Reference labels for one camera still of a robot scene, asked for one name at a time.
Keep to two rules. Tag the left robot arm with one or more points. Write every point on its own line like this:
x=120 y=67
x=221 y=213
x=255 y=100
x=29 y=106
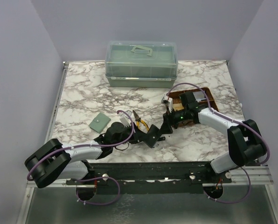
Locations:
x=48 y=163

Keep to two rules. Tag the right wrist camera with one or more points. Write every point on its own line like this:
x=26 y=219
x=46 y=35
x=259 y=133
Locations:
x=167 y=101

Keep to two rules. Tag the green snap wallet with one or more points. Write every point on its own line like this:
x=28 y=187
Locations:
x=99 y=123

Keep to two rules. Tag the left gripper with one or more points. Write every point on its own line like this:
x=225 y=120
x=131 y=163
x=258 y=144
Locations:
x=137 y=136

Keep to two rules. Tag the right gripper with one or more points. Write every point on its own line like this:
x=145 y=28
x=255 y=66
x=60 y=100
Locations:
x=169 y=121

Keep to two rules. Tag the black mounting rail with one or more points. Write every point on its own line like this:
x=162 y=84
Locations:
x=155 y=177

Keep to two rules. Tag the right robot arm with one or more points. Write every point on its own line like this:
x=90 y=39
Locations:
x=245 y=143

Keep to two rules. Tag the green plastic storage box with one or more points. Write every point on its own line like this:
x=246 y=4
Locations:
x=141 y=64

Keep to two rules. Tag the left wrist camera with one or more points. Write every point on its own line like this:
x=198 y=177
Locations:
x=124 y=119

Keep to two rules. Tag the brown wicker tray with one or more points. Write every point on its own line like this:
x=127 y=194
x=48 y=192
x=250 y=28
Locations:
x=211 y=98

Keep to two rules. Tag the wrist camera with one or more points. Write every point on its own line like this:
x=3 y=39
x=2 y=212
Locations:
x=124 y=119
x=167 y=101

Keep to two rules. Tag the silver card in tray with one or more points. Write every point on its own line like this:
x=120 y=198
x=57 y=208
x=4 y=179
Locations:
x=199 y=96

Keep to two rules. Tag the yellow black pliers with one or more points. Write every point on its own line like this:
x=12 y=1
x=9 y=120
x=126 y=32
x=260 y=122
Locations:
x=139 y=121

